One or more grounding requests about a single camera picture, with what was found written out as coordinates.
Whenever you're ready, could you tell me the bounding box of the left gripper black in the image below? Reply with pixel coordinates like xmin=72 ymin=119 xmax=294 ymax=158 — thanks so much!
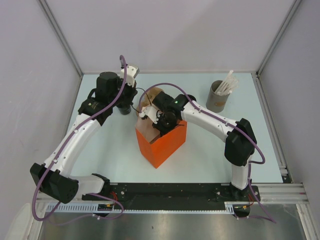
xmin=109 ymin=76 xmax=138 ymax=107

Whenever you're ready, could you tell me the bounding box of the brown pulp cup carrier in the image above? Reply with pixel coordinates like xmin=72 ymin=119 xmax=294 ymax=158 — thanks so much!
xmin=136 ymin=87 xmax=163 ymax=116
xmin=149 ymin=134 xmax=162 ymax=144

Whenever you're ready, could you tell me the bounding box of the orange paper bag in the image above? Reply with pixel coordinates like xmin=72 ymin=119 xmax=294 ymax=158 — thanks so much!
xmin=135 ymin=117 xmax=188 ymax=169

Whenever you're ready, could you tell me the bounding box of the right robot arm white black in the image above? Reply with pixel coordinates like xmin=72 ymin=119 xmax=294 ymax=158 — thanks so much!
xmin=144 ymin=92 xmax=257 ymax=201

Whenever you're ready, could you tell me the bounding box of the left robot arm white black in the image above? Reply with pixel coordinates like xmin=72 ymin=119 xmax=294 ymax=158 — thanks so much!
xmin=30 ymin=65 xmax=139 ymax=204

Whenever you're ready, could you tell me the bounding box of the left black coffee cup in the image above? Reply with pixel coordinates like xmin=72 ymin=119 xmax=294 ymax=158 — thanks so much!
xmin=118 ymin=105 xmax=131 ymax=115

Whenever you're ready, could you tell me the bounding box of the black coffee cup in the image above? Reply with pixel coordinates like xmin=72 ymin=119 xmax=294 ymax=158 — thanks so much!
xmin=186 ymin=94 xmax=196 ymax=103
xmin=118 ymin=105 xmax=131 ymax=115

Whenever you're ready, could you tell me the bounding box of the middle black coffee cup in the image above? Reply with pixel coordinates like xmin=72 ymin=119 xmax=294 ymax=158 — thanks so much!
xmin=186 ymin=94 xmax=196 ymax=103

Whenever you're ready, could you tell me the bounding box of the grey straw holder cup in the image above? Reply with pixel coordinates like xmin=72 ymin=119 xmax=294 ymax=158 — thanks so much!
xmin=205 ymin=80 xmax=230 ymax=113

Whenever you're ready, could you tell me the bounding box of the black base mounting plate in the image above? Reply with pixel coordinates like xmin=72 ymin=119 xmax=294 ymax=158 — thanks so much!
xmin=98 ymin=182 xmax=260 ymax=211

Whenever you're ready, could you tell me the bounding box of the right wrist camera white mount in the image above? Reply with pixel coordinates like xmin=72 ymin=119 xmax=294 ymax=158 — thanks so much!
xmin=138 ymin=105 xmax=159 ymax=124

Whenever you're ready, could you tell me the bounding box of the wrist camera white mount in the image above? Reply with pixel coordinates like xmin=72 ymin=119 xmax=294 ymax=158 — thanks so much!
xmin=125 ymin=64 xmax=140 ymax=87
xmin=138 ymin=105 xmax=159 ymax=124

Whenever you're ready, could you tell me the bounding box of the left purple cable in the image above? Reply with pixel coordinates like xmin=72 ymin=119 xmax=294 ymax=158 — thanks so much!
xmin=31 ymin=54 xmax=130 ymax=226

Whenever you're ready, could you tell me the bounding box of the purple cable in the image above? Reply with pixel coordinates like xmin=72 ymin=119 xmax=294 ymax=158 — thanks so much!
xmin=138 ymin=83 xmax=277 ymax=224
xmin=31 ymin=54 xmax=130 ymax=226

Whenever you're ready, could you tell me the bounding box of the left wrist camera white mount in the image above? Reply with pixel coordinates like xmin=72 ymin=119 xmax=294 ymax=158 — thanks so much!
xmin=125 ymin=64 xmax=140 ymax=87

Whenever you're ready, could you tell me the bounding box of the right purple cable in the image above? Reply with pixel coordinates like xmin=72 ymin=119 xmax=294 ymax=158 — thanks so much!
xmin=138 ymin=83 xmax=277 ymax=224

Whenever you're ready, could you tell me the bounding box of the white slotted cable duct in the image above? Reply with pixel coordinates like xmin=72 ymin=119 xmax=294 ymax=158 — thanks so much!
xmin=55 ymin=202 xmax=234 ymax=214

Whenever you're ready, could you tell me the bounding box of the aluminium frame rail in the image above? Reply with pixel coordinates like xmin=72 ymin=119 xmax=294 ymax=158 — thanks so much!
xmin=36 ymin=182 xmax=311 ymax=204

